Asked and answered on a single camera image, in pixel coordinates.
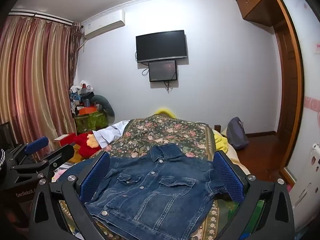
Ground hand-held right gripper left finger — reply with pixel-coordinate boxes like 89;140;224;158
29;151;112;240

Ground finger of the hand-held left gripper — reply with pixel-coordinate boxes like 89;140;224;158
12;144;75;178
14;136;49;156

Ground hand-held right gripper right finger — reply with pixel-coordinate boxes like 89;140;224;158
213;151;295;240

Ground blue denim jacket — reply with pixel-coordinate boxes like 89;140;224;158
54;144;227;234

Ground red and white box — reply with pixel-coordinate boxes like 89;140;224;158
54;134;76;147

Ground red plush toy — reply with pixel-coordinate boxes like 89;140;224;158
64;131;103;160

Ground pale blue cloth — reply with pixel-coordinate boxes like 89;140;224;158
92;120;130;148

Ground grey backpack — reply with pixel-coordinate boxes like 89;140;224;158
226;117;249;150

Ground orange box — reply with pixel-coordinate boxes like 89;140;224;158
78;107;98;116

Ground pile of household clutter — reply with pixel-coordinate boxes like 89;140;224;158
69;79;95;115

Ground striped pink curtain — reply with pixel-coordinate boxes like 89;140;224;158
0;12;82;155

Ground dark floral blanket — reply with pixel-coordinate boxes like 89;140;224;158
50;114;265;240

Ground dark curtain rod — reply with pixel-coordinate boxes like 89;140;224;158
9;11;82;28

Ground white air conditioner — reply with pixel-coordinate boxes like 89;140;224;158
81;9;125;41

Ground white sliding door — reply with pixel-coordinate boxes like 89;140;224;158
279;0;320;170

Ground wooden overhead cabinet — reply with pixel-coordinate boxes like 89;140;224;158
236;0;287;27

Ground wooden door frame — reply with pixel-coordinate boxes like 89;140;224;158
272;0;306;183

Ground small black wall monitor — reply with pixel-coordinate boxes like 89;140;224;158
148;60;178;82

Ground black wall television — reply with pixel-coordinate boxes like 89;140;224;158
136;30;188;63

